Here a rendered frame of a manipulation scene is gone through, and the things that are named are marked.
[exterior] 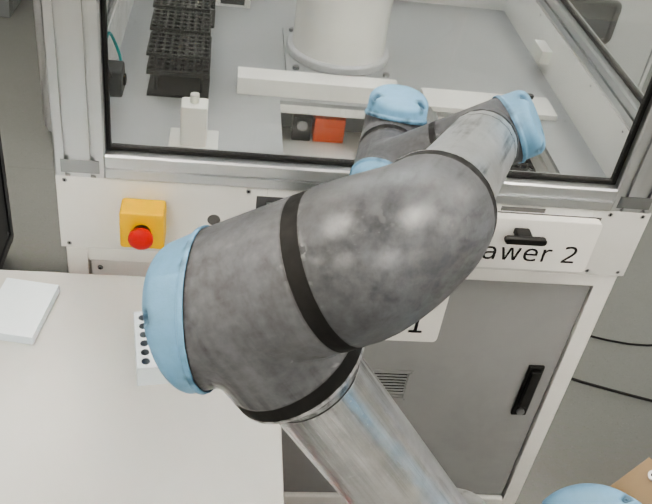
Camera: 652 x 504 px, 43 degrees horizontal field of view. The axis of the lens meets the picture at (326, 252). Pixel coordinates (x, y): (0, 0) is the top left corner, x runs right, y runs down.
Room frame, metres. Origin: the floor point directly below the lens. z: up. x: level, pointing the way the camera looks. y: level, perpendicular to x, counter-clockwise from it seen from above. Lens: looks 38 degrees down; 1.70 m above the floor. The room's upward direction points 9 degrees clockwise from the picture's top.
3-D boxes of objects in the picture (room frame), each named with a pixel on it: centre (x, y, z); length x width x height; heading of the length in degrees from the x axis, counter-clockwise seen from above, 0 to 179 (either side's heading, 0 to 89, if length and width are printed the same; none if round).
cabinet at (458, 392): (1.62, 0.02, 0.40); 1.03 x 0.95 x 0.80; 100
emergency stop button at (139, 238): (1.04, 0.30, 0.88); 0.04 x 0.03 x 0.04; 100
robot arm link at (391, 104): (0.91, -0.06, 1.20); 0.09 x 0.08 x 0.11; 176
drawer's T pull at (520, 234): (1.17, -0.33, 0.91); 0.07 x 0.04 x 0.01; 100
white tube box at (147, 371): (0.90, 0.23, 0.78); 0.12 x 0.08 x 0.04; 18
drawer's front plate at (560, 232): (1.20, -0.33, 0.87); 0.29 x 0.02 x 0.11; 100
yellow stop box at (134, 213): (1.07, 0.30, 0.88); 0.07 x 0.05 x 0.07; 100
